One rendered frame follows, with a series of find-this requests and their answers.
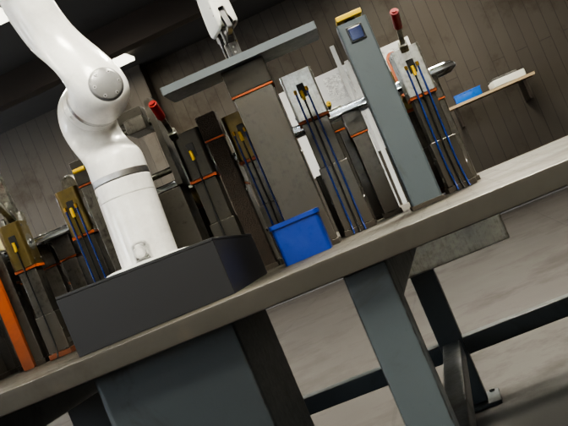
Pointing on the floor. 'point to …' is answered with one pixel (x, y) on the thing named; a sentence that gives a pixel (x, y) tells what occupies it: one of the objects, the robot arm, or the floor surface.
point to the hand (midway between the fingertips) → (232, 53)
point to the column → (210, 382)
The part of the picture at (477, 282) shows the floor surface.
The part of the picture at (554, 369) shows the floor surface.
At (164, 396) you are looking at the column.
